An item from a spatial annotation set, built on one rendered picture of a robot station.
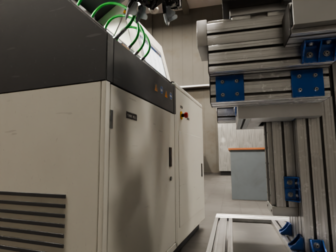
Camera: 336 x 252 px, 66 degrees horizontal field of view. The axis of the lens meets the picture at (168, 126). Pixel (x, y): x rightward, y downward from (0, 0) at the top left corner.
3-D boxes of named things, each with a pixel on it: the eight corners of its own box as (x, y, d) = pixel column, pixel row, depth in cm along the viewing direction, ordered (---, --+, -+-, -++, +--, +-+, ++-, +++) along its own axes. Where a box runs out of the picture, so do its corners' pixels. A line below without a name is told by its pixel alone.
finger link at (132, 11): (128, 21, 115) (141, 4, 114) (120, 15, 117) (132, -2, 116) (132, 24, 118) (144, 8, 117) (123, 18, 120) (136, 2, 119)
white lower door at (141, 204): (107, 311, 75) (112, 83, 83) (100, 310, 75) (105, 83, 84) (176, 242, 135) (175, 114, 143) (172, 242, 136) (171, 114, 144)
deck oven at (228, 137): (270, 173, 876) (266, 110, 902) (276, 175, 748) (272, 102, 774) (219, 172, 915) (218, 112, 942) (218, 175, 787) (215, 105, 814)
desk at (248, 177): (269, 188, 445) (266, 150, 454) (282, 201, 320) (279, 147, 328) (230, 188, 461) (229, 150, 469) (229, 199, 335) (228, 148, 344)
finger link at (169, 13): (174, 20, 124) (174, 2, 125) (163, 22, 126) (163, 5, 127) (176, 23, 127) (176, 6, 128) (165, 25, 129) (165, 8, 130)
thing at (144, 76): (113, 83, 85) (114, 37, 87) (101, 84, 86) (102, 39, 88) (173, 113, 143) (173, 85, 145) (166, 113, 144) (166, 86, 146)
